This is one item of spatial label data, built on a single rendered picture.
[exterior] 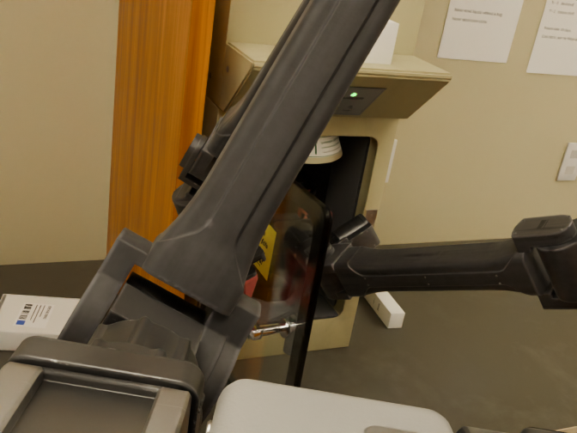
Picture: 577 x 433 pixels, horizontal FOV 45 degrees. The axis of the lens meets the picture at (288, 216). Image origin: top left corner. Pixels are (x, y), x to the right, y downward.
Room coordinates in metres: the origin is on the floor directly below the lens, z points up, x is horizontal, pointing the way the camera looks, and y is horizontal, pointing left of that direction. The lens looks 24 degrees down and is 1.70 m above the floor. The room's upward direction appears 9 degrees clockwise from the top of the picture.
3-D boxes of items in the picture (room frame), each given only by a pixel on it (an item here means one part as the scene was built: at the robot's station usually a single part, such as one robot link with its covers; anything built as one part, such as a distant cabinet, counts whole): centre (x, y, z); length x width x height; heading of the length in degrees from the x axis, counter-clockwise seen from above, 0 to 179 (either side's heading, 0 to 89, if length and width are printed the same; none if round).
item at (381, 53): (1.05, -0.08, 1.54); 0.05 x 0.05 x 0.06; 26
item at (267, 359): (0.87, 0.03, 1.19); 0.30 x 0.01 x 0.40; 32
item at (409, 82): (1.03, -0.04, 1.46); 0.32 x 0.12 x 0.10; 116
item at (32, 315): (1.04, 0.40, 0.96); 0.16 x 0.12 x 0.04; 101
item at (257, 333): (0.80, 0.02, 1.20); 0.10 x 0.05 x 0.03; 32
